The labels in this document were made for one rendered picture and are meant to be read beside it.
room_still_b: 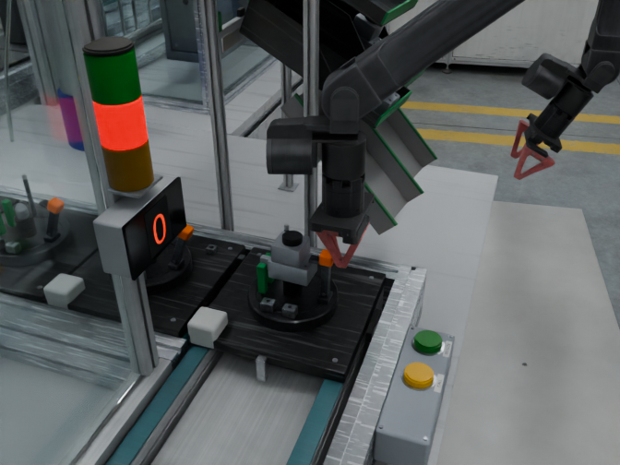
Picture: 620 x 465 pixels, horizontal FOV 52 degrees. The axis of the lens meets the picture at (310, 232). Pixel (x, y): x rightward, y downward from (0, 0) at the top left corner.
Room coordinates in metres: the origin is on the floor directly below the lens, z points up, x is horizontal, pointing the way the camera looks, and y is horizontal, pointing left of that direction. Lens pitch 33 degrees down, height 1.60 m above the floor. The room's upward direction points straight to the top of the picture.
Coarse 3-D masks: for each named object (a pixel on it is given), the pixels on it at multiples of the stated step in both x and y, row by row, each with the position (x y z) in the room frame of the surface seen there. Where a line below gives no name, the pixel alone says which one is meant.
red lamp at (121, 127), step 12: (96, 108) 0.61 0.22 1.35; (108, 108) 0.60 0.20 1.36; (120, 108) 0.61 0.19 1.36; (132, 108) 0.61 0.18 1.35; (96, 120) 0.62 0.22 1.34; (108, 120) 0.61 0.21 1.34; (120, 120) 0.61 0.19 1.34; (132, 120) 0.61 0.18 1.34; (144, 120) 0.63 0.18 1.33; (108, 132) 0.61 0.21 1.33; (120, 132) 0.61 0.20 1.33; (132, 132) 0.61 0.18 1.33; (144, 132) 0.62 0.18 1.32; (108, 144) 0.61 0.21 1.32; (120, 144) 0.60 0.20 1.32; (132, 144) 0.61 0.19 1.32
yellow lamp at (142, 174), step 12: (144, 144) 0.62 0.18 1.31; (108, 156) 0.61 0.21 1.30; (120, 156) 0.60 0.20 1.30; (132, 156) 0.61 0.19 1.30; (144, 156) 0.62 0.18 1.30; (108, 168) 0.61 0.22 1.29; (120, 168) 0.60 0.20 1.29; (132, 168) 0.61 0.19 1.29; (144, 168) 0.62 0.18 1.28; (108, 180) 0.62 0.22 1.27; (120, 180) 0.61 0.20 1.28; (132, 180) 0.61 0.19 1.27; (144, 180) 0.61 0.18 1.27
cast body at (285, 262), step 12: (276, 240) 0.77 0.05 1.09; (288, 240) 0.76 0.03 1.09; (300, 240) 0.76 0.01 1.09; (276, 252) 0.75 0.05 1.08; (288, 252) 0.75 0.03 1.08; (300, 252) 0.74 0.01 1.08; (276, 264) 0.76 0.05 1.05; (288, 264) 0.75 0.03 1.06; (300, 264) 0.74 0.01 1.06; (312, 264) 0.76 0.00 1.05; (276, 276) 0.76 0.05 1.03; (288, 276) 0.75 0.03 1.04; (300, 276) 0.74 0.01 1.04; (312, 276) 0.76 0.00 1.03
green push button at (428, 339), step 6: (426, 330) 0.70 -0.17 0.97; (420, 336) 0.69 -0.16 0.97; (426, 336) 0.69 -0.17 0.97; (432, 336) 0.69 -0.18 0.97; (438, 336) 0.69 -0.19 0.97; (414, 342) 0.68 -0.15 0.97; (420, 342) 0.68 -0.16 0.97; (426, 342) 0.68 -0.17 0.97; (432, 342) 0.68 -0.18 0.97; (438, 342) 0.68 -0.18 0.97; (420, 348) 0.67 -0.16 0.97; (426, 348) 0.67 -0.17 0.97; (432, 348) 0.67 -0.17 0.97; (438, 348) 0.67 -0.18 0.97
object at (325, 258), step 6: (324, 252) 0.75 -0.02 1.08; (312, 258) 0.76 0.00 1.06; (318, 258) 0.76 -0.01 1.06; (324, 258) 0.74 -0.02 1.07; (330, 258) 0.74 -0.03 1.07; (318, 264) 0.75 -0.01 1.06; (324, 264) 0.74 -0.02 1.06; (330, 264) 0.74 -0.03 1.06; (324, 270) 0.75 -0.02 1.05; (330, 270) 0.75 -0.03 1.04; (324, 276) 0.75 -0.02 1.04; (330, 276) 0.75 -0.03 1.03; (324, 282) 0.75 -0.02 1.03; (324, 288) 0.75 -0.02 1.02; (324, 294) 0.74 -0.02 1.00
